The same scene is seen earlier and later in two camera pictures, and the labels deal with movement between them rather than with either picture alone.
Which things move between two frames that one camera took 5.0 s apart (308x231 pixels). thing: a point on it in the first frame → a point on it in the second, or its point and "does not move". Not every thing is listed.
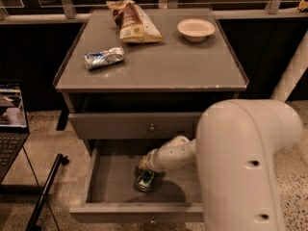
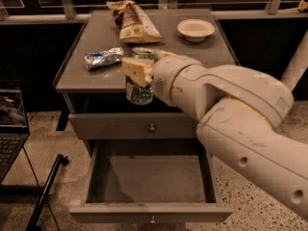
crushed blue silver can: (98, 59) does not move
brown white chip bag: (132, 23) does not move
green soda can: (143, 179) → (137, 94)
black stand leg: (35, 219) does not move
